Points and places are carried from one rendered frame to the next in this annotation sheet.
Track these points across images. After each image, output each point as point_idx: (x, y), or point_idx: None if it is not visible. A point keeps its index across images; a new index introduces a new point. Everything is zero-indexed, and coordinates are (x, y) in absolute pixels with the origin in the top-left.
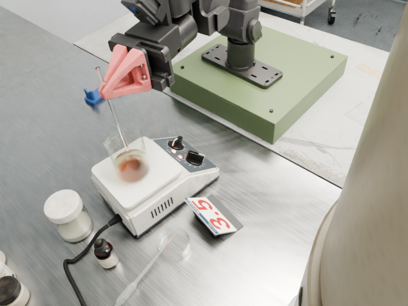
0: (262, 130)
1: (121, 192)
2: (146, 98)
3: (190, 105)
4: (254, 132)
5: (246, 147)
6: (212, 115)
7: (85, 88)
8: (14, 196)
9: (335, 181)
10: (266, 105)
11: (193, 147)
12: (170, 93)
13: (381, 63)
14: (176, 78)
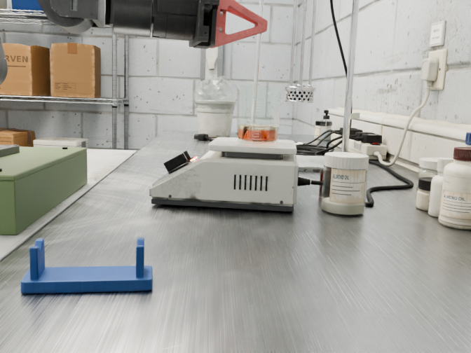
0: (83, 171)
1: (285, 141)
2: (62, 244)
3: (52, 217)
4: (80, 183)
5: (106, 188)
6: (63, 204)
7: (139, 245)
8: (415, 248)
9: (110, 169)
10: (55, 150)
11: (142, 202)
12: (24, 233)
13: None
14: (26, 181)
